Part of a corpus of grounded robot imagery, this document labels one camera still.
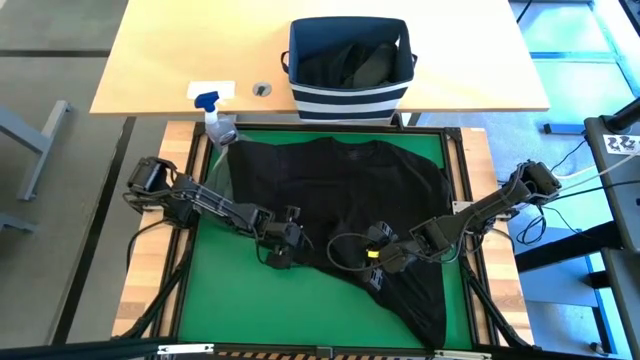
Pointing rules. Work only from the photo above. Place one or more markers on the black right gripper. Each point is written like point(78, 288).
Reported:
point(400, 252)

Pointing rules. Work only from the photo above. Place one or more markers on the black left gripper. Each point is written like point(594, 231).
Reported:
point(280, 231)

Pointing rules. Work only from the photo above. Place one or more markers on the black garment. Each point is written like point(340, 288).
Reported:
point(350, 190)

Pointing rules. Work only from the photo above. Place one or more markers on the dark green garment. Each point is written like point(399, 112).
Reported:
point(220, 170)

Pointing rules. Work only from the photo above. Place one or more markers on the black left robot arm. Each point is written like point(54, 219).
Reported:
point(200, 200)

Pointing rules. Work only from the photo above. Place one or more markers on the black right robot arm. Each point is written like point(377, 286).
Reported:
point(480, 210)

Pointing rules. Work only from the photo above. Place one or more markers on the navy white striped laundry bin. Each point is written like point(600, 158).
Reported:
point(345, 107)

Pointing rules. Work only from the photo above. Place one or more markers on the clear spray bottle blue trigger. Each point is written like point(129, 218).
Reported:
point(217, 127)

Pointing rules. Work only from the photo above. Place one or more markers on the round desk grommet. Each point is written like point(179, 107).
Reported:
point(262, 89)

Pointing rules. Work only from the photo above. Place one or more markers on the white label card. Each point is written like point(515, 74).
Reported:
point(227, 86)

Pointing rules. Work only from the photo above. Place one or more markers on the charcoal garment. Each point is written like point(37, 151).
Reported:
point(350, 65)

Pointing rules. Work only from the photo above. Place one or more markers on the light wooden desk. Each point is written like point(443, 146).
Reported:
point(175, 50)

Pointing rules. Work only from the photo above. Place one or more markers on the grey equipment cart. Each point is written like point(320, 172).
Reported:
point(620, 200)

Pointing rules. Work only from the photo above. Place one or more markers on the white printed paper tag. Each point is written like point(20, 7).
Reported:
point(620, 144)

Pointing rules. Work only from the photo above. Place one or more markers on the black pole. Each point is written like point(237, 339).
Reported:
point(622, 118)

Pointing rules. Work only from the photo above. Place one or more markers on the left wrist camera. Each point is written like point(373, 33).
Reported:
point(280, 260)

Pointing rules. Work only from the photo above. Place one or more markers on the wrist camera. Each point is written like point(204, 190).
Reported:
point(376, 281)
point(280, 260)

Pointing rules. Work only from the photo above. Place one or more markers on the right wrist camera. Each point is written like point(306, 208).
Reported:
point(376, 281)

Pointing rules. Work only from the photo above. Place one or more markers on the black table frame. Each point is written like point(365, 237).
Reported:
point(270, 126)

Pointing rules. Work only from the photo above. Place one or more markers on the grey metal desk frame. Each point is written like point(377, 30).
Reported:
point(42, 145)

